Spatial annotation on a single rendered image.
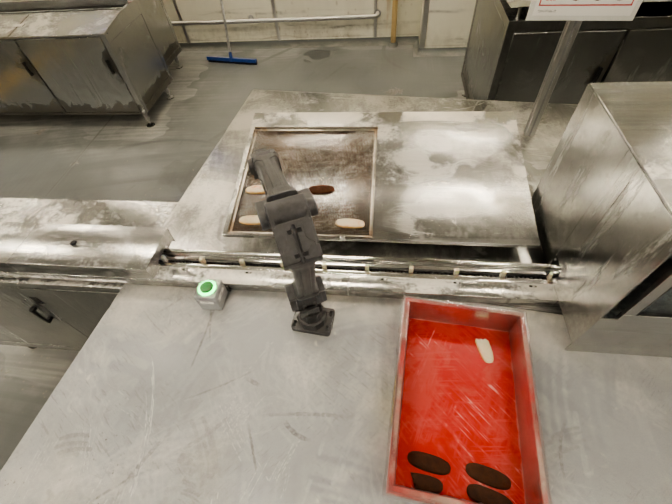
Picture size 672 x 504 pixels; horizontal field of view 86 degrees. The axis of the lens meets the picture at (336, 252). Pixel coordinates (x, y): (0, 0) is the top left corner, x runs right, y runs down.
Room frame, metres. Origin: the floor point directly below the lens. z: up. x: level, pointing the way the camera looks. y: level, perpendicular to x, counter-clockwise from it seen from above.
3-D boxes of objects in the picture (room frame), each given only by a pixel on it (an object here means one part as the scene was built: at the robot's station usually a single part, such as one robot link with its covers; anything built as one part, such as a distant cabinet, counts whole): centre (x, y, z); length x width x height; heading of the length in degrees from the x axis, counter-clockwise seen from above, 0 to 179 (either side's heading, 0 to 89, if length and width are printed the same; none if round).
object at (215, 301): (0.63, 0.41, 0.84); 0.08 x 0.08 x 0.11; 79
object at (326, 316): (0.51, 0.09, 0.86); 0.12 x 0.09 x 0.08; 73
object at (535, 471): (0.24, -0.27, 0.87); 0.49 x 0.34 x 0.10; 164
